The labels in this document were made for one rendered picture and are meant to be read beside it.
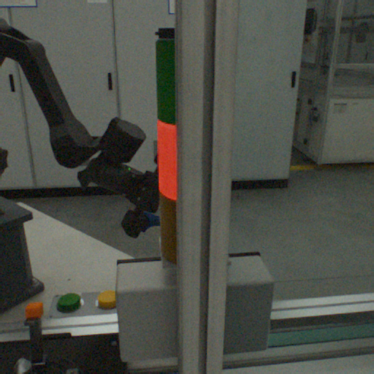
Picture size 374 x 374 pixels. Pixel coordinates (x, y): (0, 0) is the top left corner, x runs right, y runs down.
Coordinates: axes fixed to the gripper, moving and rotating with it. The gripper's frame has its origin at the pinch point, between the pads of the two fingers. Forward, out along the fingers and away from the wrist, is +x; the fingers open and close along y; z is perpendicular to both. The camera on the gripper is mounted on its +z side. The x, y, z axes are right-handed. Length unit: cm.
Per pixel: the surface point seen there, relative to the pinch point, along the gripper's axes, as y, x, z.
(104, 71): 37, 19, -264
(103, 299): -19.8, -7.3, 9.4
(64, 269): -30.4, -7.0, -21.6
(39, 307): -17.2, -20.6, 21.7
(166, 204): 7, -23, 47
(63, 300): -23.2, -13.2, 7.2
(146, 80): 47, 51, -255
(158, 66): 14, -28, 47
